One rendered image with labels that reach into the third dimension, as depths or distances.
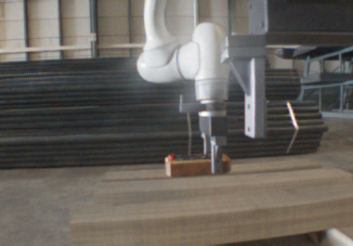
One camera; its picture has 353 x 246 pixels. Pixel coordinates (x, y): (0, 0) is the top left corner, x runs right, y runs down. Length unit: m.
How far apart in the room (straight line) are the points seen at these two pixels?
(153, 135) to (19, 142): 1.03
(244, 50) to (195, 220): 0.48
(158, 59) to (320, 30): 0.43
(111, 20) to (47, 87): 8.19
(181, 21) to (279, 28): 9.55
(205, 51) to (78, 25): 9.80
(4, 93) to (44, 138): 0.57
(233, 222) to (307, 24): 0.52
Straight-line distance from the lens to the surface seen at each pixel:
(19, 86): 2.07
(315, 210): 0.75
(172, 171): 0.54
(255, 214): 0.64
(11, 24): 11.62
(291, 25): 0.23
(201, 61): 0.54
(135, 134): 1.56
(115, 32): 9.71
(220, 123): 0.51
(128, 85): 1.70
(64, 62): 2.46
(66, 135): 1.71
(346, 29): 0.26
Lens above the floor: 0.49
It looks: 5 degrees down
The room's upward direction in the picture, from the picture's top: 2 degrees counter-clockwise
